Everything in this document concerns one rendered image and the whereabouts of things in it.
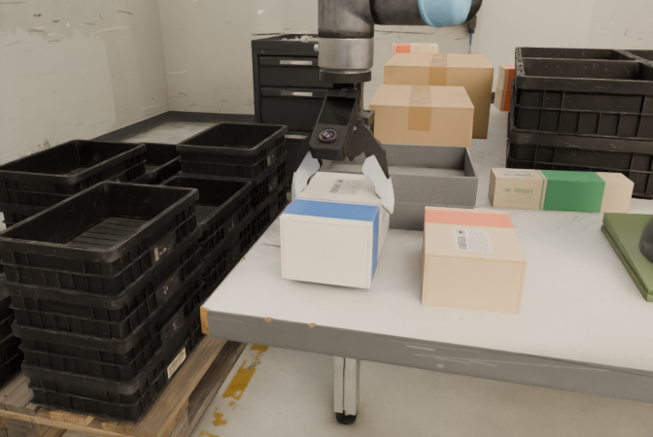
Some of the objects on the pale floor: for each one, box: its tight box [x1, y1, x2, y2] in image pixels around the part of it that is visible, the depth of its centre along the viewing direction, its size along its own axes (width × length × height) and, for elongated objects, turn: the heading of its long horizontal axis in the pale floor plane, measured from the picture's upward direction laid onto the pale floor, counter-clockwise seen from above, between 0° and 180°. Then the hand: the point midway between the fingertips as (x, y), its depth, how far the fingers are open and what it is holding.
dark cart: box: [251, 34, 332, 193], centre depth 290 cm, size 60×45×90 cm
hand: (340, 212), depth 76 cm, fingers closed on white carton, 13 cm apart
